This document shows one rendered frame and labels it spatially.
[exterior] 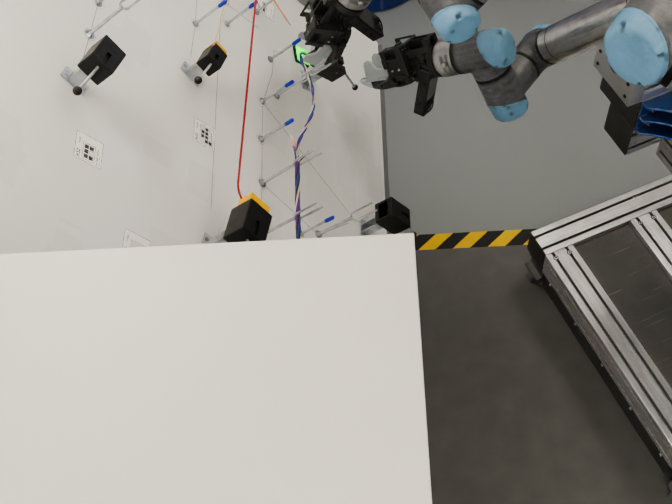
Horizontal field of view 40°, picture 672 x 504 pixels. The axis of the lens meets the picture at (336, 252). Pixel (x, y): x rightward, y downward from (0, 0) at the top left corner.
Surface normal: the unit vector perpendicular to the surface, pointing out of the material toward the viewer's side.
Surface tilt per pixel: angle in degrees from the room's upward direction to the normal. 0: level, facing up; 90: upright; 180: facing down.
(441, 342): 0
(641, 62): 88
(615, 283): 0
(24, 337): 0
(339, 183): 53
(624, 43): 88
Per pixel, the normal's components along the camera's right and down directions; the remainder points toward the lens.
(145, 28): 0.75, -0.36
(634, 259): -0.07, -0.54
